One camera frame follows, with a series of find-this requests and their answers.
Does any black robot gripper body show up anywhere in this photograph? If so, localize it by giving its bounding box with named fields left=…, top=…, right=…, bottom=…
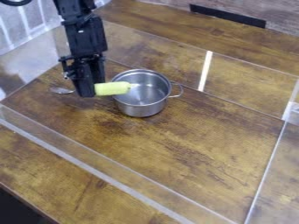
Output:
left=60, top=14, right=108, bottom=65

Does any small stainless steel pot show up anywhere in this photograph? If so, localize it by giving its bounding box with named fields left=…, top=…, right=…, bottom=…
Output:
left=110, top=69, right=182, bottom=117

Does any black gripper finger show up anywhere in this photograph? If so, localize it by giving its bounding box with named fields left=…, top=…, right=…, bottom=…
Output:
left=89, top=55, right=105, bottom=83
left=61, top=59, right=94, bottom=97

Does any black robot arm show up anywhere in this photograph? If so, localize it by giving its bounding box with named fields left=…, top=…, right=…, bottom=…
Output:
left=52, top=0, right=108, bottom=97

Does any green handled metal spoon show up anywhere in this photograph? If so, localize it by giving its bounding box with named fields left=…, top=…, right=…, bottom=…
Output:
left=50, top=81, right=137, bottom=96

